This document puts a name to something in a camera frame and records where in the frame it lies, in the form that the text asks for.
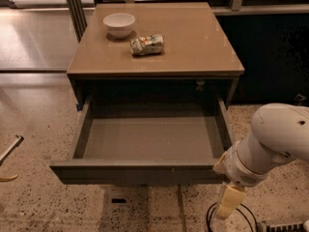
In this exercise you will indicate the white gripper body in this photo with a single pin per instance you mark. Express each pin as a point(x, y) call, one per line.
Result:
point(238, 168)

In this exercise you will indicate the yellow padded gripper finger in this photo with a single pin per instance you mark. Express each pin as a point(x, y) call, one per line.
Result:
point(230, 197)
point(219, 167)

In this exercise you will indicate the grey top drawer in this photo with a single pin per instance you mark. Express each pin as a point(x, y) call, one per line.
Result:
point(144, 143)

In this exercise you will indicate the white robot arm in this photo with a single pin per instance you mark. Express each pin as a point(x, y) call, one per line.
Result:
point(279, 135)

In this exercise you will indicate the brown cabinet with glossy top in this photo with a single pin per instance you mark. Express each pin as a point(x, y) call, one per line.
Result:
point(195, 46)

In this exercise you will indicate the grey power strip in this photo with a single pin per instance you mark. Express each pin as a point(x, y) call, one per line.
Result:
point(265, 226)

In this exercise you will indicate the crushed drink can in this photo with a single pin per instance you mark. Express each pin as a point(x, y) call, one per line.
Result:
point(141, 46)

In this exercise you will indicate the white ceramic bowl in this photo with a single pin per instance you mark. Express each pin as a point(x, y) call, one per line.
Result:
point(119, 25)

